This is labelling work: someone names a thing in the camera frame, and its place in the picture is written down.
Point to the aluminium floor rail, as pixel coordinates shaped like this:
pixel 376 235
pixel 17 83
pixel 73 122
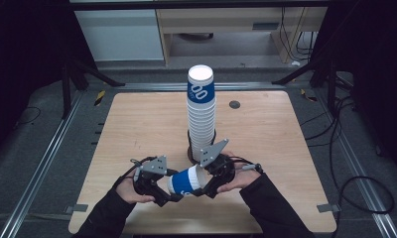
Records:
pixel 37 168
pixel 153 86
pixel 362 172

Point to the blue and white paper cup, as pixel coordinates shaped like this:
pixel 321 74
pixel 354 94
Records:
pixel 181 181

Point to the black chair base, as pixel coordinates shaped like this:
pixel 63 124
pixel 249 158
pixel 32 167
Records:
pixel 196 36

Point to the person's right hand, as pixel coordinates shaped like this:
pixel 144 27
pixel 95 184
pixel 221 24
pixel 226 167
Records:
pixel 244 177

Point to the yellow and black tape strip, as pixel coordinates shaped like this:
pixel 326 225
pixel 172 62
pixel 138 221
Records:
pixel 307 95
pixel 100 97

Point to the round grey table grommet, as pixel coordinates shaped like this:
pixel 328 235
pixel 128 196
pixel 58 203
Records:
pixel 234 104

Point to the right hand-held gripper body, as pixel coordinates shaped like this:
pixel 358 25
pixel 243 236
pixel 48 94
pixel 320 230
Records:
pixel 221 170

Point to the grey table bracket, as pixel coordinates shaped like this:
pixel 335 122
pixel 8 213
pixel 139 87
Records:
pixel 76 208
pixel 328 208

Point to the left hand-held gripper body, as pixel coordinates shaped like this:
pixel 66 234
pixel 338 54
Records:
pixel 150 180

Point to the light wooden desk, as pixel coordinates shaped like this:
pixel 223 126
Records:
pixel 219 20

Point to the person's left hand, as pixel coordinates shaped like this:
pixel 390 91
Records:
pixel 130 193

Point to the stack of paper cups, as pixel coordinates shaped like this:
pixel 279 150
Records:
pixel 201 115

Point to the white cabinet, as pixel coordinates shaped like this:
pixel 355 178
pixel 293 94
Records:
pixel 120 34

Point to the black metal stand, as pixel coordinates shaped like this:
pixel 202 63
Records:
pixel 322 71
pixel 66 92

